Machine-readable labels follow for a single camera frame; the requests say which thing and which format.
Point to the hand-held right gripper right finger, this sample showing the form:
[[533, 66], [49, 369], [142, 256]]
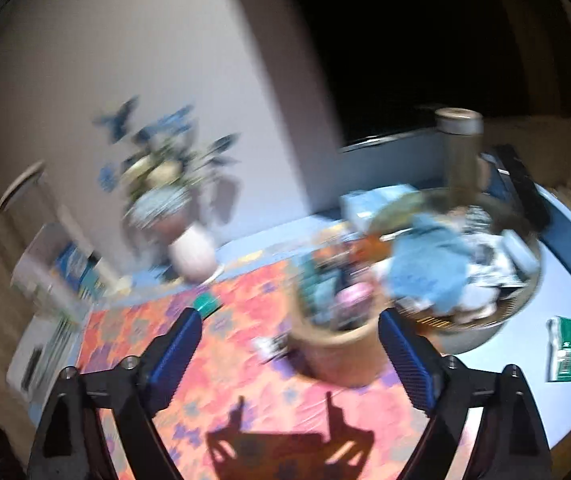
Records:
[[408, 360]]

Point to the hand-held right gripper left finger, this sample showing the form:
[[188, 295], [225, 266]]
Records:
[[175, 360]]

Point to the ribbed amber glass plate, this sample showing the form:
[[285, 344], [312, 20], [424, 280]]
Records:
[[470, 335]]

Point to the light blue cloth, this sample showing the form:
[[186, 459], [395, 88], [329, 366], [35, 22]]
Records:
[[430, 260]]

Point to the small teal item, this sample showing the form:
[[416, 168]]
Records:
[[206, 304]]

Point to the white storage box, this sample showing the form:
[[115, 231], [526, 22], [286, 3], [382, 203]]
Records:
[[40, 260]]

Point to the beige round cup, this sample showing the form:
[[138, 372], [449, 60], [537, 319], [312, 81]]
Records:
[[335, 355]]

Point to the floral orange table mat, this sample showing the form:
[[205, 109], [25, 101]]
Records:
[[245, 340]]

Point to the small black white item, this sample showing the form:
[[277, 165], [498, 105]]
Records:
[[270, 349]]

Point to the white flat device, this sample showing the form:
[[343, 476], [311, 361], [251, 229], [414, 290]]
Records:
[[40, 355]]

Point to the blue white carton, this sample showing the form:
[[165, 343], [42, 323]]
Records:
[[77, 267]]

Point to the white flower vase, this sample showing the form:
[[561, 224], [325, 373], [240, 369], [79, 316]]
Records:
[[193, 255]]

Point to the pale small box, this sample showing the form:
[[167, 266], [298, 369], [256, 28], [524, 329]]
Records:
[[518, 252]]

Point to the light blue tissue packet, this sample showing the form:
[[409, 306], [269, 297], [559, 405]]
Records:
[[365, 207]]

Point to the blue white artificial flowers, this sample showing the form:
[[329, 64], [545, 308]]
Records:
[[160, 170]]

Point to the beige thermos bottle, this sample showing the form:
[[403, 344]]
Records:
[[460, 160]]

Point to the black smartphone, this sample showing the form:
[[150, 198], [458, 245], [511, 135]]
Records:
[[523, 185]]

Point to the black flat screen television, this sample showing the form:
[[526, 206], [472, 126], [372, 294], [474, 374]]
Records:
[[415, 35]]

